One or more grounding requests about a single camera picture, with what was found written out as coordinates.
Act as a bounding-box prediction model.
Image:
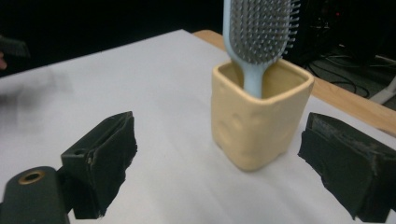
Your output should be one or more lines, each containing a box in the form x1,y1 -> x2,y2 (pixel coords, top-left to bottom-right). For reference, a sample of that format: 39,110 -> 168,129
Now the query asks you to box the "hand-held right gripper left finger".
60,110 -> 139,220

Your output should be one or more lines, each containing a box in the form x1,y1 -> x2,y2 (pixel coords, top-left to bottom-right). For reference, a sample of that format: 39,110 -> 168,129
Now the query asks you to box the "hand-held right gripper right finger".
297,112 -> 396,224

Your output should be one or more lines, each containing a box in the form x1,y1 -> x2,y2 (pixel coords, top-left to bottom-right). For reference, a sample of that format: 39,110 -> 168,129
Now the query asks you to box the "yellow square cup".
210,58 -> 316,173

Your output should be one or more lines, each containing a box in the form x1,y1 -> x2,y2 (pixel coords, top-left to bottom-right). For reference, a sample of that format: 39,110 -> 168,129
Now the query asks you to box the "light blue hairbrush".
221,0 -> 303,99

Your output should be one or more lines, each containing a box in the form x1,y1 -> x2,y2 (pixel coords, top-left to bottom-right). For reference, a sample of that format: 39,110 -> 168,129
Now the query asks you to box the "white metal stand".
368,75 -> 396,105

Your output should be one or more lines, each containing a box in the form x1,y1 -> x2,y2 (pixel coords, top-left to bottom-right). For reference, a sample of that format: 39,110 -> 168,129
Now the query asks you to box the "pale table mat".
0,29 -> 396,224

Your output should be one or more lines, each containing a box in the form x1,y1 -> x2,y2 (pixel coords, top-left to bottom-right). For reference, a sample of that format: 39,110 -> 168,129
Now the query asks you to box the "dark equipment with red light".
284,0 -> 396,67

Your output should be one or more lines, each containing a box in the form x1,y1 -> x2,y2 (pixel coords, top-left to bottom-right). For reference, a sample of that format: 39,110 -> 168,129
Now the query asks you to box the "black looped cable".
305,53 -> 372,99

